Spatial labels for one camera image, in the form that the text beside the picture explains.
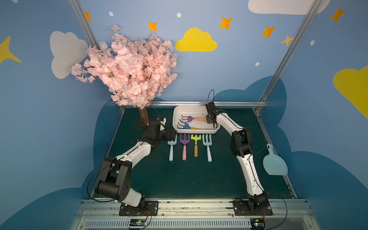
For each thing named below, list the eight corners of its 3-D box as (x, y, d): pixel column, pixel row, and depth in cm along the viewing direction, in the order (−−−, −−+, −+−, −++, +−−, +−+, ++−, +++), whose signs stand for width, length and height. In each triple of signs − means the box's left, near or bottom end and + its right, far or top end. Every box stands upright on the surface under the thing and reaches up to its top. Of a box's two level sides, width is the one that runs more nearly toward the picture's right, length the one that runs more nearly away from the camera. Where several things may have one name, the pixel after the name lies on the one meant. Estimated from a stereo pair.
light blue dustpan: (266, 175, 89) (268, 173, 87) (255, 145, 102) (257, 143, 100) (288, 175, 89) (291, 173, 87) (275, 145, 102) (277, 143, 100)
